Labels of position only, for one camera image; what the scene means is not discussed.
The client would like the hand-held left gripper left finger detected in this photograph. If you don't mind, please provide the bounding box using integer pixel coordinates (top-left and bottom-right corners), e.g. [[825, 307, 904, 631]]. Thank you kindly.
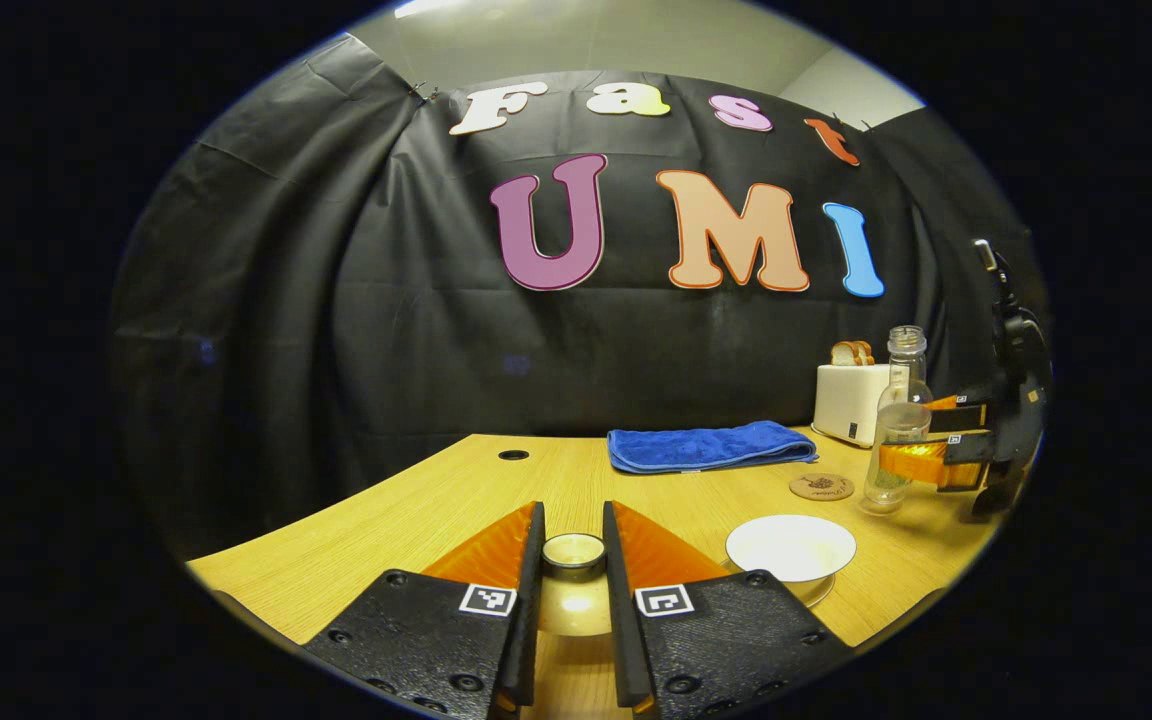
[[301, 500, 547, 719]]

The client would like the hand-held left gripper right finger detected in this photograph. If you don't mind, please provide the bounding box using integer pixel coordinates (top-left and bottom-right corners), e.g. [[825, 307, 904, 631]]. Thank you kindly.
[[602, 500, 855, 719]]

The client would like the white ceramic teacup lid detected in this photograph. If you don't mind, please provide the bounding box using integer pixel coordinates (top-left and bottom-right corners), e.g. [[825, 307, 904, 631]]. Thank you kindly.
[[536, 532, 619, 639]]

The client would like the clear plastic water bottle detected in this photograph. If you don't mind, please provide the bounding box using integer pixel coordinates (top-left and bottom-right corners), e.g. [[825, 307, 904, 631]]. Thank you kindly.
[[861, 325, 934, 515]]

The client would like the round wooden coaster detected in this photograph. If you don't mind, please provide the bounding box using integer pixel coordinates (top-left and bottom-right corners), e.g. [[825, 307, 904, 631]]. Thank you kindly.
[[789, 472, 855, 502]]

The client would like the white ceramic teacup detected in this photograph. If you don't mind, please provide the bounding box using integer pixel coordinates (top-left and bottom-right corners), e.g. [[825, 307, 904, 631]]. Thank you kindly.
[[725, 514, 858, 584]]

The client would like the white toaster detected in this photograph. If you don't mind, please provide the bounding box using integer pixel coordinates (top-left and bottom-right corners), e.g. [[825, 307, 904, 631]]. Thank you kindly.
[[813, 363, 892, 448]]

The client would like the blue folded towel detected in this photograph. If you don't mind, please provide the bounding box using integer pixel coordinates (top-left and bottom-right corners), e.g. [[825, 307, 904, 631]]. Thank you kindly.
[[607, 420, 819, 475]]

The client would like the black backdrop cloth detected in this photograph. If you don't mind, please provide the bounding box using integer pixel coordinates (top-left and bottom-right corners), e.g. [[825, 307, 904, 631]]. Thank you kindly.
[[108, 35, 1047, 561]]

